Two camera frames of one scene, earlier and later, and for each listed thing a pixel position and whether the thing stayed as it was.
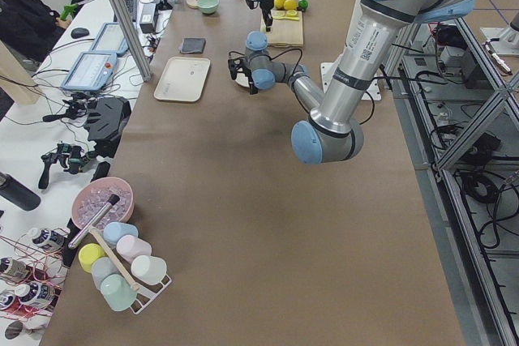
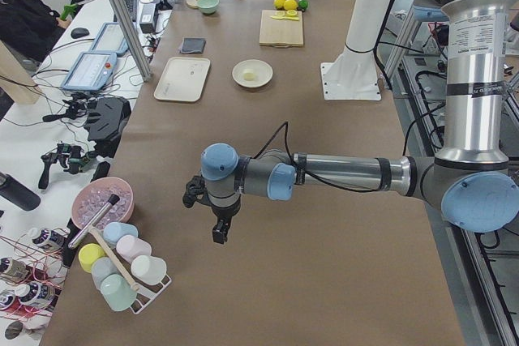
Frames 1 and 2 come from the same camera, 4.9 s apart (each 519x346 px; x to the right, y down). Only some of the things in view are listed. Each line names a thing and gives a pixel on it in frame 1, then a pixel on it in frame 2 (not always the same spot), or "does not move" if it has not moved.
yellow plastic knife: x=293 y=18 does not move
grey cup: x=101 y=268 does not move
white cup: x=149 y=269 does not move
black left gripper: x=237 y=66 to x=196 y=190
